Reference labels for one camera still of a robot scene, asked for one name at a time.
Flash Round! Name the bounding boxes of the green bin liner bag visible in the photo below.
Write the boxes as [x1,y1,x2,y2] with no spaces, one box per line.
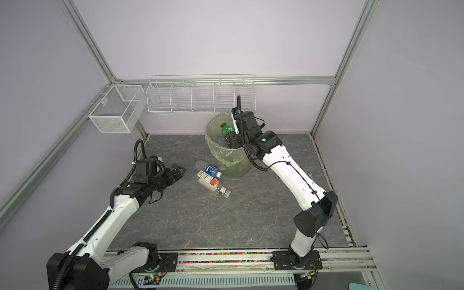
[205,111,254,169]

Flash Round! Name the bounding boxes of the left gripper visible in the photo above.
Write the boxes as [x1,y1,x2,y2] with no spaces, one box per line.
[149,164,186,192]

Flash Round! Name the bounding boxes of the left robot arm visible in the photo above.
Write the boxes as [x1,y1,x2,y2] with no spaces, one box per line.
[47,156,186,290]

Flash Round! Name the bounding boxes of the long white wire basket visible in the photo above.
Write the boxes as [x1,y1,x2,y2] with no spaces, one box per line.
[146,74,256,114]

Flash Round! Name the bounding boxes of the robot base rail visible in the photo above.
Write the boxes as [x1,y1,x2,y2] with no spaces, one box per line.
[111,248,382,290]

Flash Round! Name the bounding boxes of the clear bottle blue label white cap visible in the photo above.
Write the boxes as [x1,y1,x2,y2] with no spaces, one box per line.
[195,160,222,178]

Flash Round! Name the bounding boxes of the small white wire basket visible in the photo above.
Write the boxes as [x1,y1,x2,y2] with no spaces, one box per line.
[89,85,147,134]

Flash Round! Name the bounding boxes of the grey mesh waste bin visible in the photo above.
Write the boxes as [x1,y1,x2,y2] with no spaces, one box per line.
[205,112,254,178]

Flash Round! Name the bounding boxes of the square bottle red green label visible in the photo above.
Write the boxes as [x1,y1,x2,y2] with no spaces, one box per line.
[197,171,231,198]

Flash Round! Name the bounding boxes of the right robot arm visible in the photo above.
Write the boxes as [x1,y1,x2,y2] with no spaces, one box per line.
[231,107,338,269]

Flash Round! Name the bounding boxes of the small green plastic bottle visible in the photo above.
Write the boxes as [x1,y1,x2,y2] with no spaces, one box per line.
[219,121,235,135]

